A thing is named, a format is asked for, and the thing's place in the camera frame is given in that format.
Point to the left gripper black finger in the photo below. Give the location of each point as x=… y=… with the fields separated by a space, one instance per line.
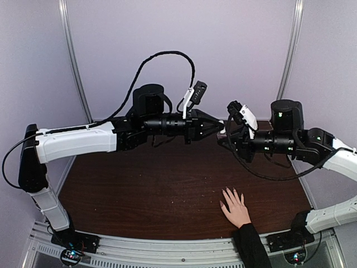
x=208 y=130
x=206 y=118

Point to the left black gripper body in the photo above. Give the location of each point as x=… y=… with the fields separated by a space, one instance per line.
x=192 y=129

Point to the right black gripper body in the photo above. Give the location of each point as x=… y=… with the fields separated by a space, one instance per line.
x=247 y=154

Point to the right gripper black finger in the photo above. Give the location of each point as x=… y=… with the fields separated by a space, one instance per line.
x=235 y=133
x=229 y=145

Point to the white nail polish cap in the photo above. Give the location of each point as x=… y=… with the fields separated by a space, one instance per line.
x=222 y=127

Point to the purple nail polish bottle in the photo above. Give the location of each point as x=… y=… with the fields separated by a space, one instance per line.
x=221 y=136

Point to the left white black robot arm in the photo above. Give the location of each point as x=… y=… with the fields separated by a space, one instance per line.
x=145 y=118

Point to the black sleeved forearm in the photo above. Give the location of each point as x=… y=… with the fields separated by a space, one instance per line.
x=250 y=248

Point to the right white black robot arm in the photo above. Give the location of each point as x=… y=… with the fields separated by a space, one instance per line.
x=288 y=137

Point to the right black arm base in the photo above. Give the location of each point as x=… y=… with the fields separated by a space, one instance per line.
x=297 y=236

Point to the person's bare hand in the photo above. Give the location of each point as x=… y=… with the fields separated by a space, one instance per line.
x=235 y=210

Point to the right green circuit board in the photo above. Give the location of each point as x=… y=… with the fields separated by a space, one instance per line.
x=295 y=257

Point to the green circuit board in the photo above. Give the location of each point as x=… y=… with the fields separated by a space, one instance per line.
x=295 y=257
x=70 y=257

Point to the left green circuit board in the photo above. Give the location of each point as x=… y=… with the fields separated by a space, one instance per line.
x=70 y=257

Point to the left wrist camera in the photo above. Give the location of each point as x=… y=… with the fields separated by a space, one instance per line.
x=191 y=98

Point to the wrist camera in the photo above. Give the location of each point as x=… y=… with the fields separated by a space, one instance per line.
x=241 y=114
x=191 y=98

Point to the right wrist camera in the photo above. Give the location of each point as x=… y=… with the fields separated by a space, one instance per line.
x=241 y=114

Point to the right aluminium corner post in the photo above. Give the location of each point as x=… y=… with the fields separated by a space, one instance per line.
x=292 y=47

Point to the aluminium corner post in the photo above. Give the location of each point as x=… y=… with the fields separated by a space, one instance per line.
x=73 y=60
x=292 y=47

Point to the aluminium front rail frame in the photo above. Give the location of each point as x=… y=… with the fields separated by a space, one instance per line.
x=113 y=251

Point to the left aluminium corner post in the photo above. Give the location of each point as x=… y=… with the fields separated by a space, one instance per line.
x=73 y=60

